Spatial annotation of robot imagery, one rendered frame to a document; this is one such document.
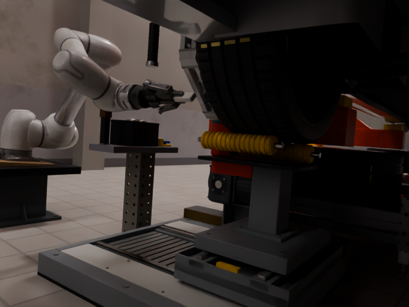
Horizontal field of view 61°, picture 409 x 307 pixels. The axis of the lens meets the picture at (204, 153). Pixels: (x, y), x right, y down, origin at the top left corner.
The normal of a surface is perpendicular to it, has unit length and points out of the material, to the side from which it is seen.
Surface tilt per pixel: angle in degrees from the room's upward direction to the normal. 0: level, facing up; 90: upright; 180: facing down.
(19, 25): 90
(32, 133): 89
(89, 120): 90
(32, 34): 90
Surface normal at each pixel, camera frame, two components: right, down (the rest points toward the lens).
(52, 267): -0.58, 0.00
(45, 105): 0.76, 0.09
